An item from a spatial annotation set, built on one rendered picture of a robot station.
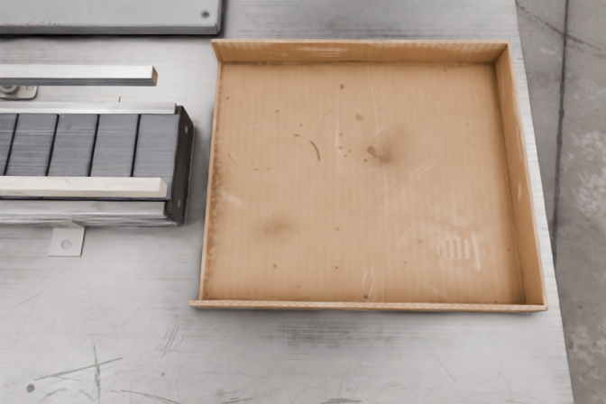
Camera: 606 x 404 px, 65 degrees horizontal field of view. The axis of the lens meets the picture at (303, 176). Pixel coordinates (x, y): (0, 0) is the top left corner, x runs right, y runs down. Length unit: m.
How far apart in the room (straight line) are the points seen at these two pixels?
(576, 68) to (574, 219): 0.48
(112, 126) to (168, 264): 0.14
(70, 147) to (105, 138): 0.03
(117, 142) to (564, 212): 1.25
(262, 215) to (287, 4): 0.25
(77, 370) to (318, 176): 0.28
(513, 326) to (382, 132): 0.22
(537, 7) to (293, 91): 1.34
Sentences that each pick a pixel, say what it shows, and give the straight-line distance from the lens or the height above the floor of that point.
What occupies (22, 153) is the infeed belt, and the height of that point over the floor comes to 0.88.
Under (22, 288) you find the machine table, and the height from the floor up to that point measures 0.83.
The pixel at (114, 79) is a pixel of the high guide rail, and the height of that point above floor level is 0.96.
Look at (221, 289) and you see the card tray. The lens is 0.46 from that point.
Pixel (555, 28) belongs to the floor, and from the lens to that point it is 1.75.
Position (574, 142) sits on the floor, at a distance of 1.58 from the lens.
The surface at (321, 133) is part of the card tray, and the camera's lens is 0.49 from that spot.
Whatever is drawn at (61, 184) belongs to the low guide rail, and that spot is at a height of 0.91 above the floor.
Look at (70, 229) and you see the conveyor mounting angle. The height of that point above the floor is 0.83.
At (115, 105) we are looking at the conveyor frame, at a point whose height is 0.88.
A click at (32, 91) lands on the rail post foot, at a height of 0.83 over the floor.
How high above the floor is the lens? 1.28
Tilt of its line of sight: 72 degrees down
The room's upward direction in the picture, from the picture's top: 3 degrees counter-clockwise
